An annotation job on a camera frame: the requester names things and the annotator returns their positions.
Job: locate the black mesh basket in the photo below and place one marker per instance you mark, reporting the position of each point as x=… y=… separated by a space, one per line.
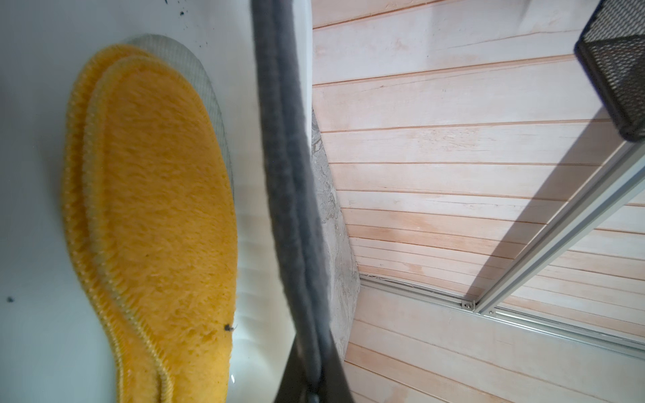
x=611 y=51

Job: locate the white plastic storage box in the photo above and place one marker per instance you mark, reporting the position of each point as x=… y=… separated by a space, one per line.
x=53 y=347

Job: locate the yellow insole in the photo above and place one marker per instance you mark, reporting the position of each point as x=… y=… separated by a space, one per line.
x=137 y=378
x=162 y=223

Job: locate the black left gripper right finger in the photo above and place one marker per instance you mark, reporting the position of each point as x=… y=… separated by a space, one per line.
x=332 y=385

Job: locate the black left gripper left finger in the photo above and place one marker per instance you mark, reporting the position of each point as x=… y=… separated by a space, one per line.
x=294 y=386

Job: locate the dark grey insole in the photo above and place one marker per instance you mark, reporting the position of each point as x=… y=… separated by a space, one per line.
x=295 y=219

